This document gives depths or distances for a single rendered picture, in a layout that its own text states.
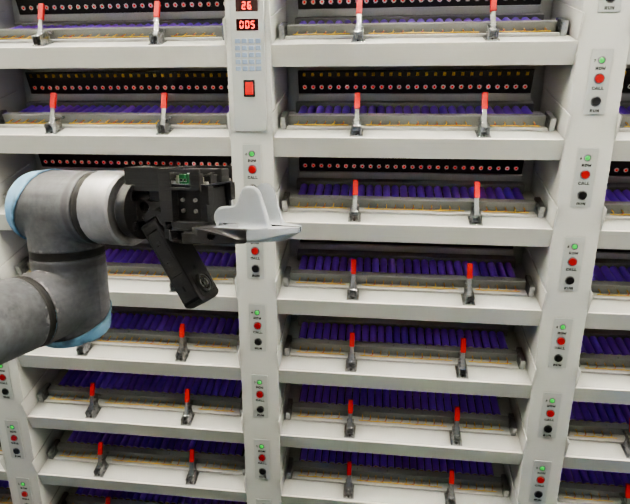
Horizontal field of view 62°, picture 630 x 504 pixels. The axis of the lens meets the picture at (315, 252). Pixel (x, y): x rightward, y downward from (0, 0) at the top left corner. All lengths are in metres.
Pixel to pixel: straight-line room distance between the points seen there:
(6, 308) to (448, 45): 0.90
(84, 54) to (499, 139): 0.91
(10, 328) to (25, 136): 0.81
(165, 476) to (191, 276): 1.08
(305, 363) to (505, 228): 0.57
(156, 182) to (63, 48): 0.75
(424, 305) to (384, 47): 0.57
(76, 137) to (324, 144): 0.57
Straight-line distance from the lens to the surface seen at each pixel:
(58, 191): 0.69
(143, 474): 1.66
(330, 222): 1.18
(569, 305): 1.29
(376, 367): 1.33
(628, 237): 1.29
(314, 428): 1.43
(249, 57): 1.17
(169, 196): 0.59
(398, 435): 1.43
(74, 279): 0.71
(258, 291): 1.25
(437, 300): 1.25
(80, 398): 1.67
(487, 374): 1.35
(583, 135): 1.21
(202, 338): 1.42
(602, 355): 1.46
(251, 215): 0.55
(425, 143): 1.15
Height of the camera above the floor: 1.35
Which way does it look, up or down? 16 degrees down
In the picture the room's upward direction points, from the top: straight up
